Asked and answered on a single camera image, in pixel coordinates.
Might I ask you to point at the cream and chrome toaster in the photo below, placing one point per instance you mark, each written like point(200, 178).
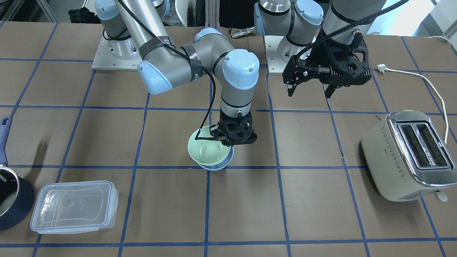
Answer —
point(408, 158)

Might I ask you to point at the dark blue saucepan with lid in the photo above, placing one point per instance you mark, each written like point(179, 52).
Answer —
point(16, 193)

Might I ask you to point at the blue bowl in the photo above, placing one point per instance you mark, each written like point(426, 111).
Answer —
point(220, 165)

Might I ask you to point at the clear plastic food container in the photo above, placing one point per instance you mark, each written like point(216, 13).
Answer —
point(75, 207)

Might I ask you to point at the green bowl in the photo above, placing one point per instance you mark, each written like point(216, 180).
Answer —
point(205, 151)

